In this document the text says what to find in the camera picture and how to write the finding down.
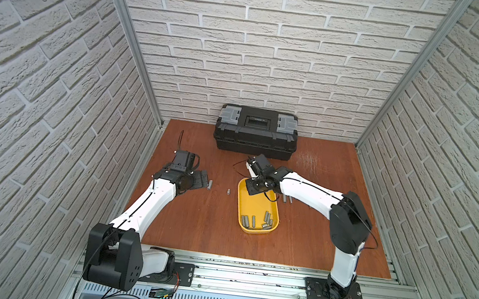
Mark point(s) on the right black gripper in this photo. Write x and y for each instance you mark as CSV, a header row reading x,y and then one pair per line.
x,y
251,189

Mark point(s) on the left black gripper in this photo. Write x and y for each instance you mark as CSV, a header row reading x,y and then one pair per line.
x,y
198,179

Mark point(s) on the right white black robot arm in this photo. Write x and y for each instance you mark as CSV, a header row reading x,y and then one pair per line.
x,y
349,223

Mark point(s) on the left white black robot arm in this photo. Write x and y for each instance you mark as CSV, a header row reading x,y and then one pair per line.
x,y
114,254

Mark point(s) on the yellow plastic tray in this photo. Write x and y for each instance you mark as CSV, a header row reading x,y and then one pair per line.
x,y
262,211

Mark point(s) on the black plastic toolbox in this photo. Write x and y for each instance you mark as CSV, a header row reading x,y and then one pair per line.
x,y
254,131

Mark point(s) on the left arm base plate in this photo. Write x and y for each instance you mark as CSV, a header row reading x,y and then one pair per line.
x,y
181,275

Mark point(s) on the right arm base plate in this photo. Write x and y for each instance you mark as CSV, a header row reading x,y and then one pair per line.
x,y
317,288

